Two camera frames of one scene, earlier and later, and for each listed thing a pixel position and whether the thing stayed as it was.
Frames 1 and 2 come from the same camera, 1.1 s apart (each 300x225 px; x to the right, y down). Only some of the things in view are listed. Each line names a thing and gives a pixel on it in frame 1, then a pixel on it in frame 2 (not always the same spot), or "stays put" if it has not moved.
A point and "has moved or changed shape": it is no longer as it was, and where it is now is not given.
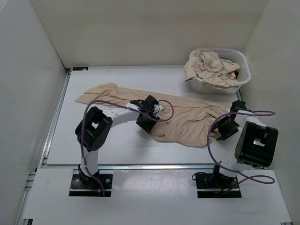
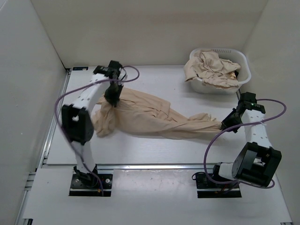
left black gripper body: x=146 y=124 to x=113 y=91
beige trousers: x=181 y=123 has moved or changed shape
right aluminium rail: x=239 y=94 stays put
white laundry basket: x=233 y=55 stays put
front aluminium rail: x=156 y=167 stays put
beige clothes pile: x=206 y=65 stays put
